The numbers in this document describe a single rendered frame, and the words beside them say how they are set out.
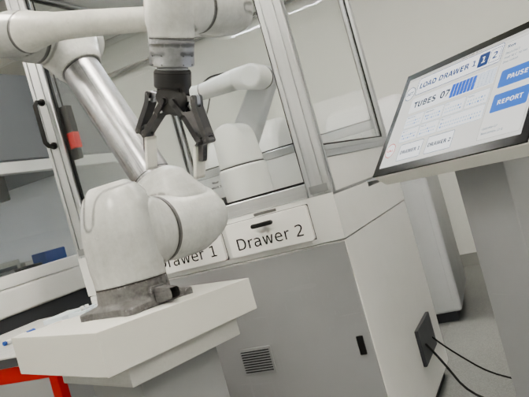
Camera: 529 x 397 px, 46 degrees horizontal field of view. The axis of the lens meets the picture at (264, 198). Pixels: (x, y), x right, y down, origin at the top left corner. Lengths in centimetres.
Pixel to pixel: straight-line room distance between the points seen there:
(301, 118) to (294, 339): 70
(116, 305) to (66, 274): 153
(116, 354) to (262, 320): 95
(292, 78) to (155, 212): 74
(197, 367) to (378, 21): 413
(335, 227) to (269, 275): 28
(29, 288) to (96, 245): 138
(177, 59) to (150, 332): 52
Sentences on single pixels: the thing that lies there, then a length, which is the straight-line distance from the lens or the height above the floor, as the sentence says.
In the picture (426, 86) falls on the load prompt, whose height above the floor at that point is 115.
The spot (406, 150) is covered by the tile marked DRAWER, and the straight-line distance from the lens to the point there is 156.
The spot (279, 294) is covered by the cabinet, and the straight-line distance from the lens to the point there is 200.
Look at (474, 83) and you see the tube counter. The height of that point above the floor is 111.
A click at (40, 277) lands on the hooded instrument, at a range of 272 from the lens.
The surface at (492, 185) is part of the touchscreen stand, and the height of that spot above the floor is 88.
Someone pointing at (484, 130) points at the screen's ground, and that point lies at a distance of 135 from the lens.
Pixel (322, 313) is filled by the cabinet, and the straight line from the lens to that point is 196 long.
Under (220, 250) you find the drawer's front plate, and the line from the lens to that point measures 203.
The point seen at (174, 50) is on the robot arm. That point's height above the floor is 131.
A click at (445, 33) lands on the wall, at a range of 505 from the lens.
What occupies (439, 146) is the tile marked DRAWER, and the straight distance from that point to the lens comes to 145.
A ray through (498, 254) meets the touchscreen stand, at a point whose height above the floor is 72.
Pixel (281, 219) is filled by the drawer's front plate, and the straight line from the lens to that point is 192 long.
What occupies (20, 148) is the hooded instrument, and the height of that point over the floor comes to 145.
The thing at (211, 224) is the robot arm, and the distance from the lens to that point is 146.
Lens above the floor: 101
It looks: 1 degrees down
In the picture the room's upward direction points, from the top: 16 degrees counter-clockwise
